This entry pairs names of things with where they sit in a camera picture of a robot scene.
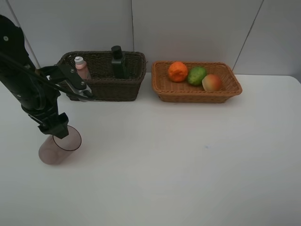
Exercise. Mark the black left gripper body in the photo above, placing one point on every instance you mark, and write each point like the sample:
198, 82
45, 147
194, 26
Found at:
47, 116

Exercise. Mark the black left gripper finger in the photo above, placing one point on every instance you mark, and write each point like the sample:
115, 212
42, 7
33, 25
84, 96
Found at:
60, 130

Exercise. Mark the translucent mauve plastic cup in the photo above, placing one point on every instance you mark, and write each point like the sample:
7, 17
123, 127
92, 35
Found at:
55, 150

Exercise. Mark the pink bottle white cap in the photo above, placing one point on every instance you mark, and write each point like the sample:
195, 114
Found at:
82, 69

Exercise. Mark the dark green pump bottle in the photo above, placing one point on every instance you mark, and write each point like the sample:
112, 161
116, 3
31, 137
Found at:
119, 63

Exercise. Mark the orange mandarin fruit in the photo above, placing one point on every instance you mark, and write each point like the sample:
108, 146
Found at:
177, 72

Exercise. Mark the green lime fruit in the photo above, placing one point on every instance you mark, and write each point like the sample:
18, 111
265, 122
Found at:
196, 75

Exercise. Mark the red yellow peach fruit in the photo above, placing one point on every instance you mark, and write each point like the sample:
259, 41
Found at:
212, 82

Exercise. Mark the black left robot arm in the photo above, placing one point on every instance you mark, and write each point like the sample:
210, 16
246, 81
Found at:
36, 94

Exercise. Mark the dark brown wicker basket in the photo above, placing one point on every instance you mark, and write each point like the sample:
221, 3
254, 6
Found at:
104, 86

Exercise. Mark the light orange wicker basket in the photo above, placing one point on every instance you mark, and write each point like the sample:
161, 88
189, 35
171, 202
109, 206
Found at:
183, 92

